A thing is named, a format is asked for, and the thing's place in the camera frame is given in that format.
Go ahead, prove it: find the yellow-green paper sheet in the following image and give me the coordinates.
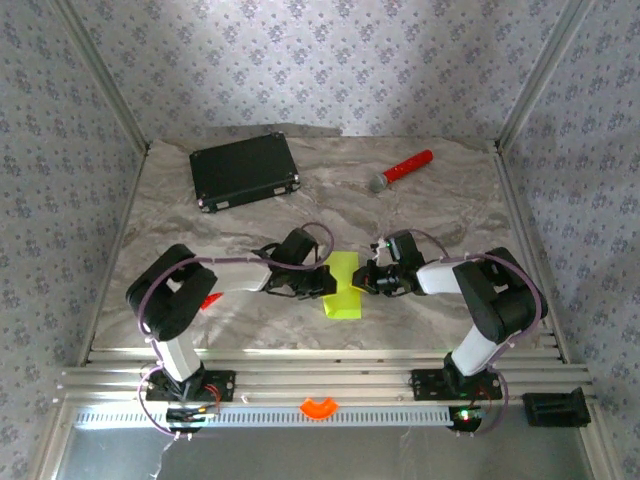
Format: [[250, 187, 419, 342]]
[[321, 251, 363, 320]]

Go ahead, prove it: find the red toy microphone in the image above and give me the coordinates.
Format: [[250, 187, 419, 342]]
[[368, 149, 434, 194]]

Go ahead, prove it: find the black hard case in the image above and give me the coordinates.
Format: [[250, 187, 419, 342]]
[[188, 131, 303, 215]]

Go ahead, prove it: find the small black circuit board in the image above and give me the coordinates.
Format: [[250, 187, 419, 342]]
[[448, 405, 484, 432], [166, 405, 221, 434]]

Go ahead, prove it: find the black plastic holder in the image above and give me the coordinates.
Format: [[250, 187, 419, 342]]
[[521, 387, 592, 428]]

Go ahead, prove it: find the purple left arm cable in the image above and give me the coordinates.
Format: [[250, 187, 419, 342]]
[[136, 221, 335, 441]]

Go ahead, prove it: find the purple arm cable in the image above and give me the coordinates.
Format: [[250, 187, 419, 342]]
[[394, 228, 549, 436], [136, 221, 335, 441]]

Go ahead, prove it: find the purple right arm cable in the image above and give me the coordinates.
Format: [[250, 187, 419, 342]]
[[394, 228, 549, 436]]

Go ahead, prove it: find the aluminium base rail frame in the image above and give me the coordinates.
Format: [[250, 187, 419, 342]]
[[54, 349, 599, 406]]

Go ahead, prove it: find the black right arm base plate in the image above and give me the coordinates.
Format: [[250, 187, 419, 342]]
[[410, 368, 504, 402]]

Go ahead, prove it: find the orange half-ring piece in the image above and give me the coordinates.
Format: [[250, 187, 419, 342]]
[[298, 397, 340, 420]]

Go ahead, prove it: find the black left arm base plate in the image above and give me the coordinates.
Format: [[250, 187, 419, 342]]
[[144, 368, 237, 404]]

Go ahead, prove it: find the slotted grey cable duct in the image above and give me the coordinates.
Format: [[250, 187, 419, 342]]
[[74, 405, 461, 429]]

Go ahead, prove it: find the aluminium side rail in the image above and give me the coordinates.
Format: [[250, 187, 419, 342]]
[[492, 142, 571, 361], [79, 147, 151, 364]]

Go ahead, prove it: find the aluminium frame post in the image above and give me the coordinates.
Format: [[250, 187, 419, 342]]
[[49, 0, 151, 154], [494, 0, 596, 151]]

